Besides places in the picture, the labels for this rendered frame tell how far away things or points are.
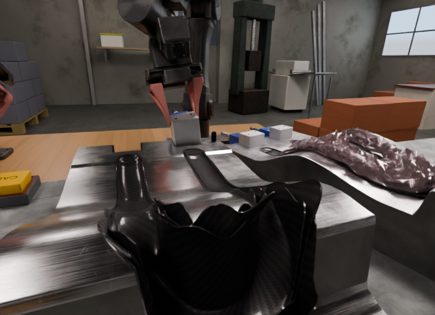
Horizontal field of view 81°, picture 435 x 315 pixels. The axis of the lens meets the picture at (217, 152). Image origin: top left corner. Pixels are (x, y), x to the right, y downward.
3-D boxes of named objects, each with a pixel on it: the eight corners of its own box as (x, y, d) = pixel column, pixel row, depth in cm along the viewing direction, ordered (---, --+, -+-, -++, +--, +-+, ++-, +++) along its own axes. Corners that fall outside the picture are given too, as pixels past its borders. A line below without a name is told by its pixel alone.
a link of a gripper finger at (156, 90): (199, 118, 46) (188, 66, 46) (159, 125, 44) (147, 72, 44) (191, 122, 53) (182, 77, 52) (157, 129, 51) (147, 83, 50)
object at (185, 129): (164, 122, 59) (160, 99, 56) (185, 118, 60) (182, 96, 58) (176, 148, 48) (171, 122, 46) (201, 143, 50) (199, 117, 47)
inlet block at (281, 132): (243, 138, 76) (245, 119, 74) (256, 135, 79) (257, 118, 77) (278, 150, 66) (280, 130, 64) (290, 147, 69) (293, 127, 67)
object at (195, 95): (211, 116, 47) (200, 65, 47) (173, 123, 45) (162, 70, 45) (204, 120, 54) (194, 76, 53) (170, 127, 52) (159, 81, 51)
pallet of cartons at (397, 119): (282, 151, 317) (289, 93, 293) (355, 143, 357) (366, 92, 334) (333, 180, 242) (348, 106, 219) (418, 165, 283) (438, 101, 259)
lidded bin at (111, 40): (124, 48, 545) (123, 35, 537) (123, 47, 512) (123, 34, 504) (102, 47, 532) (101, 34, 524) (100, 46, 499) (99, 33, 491)
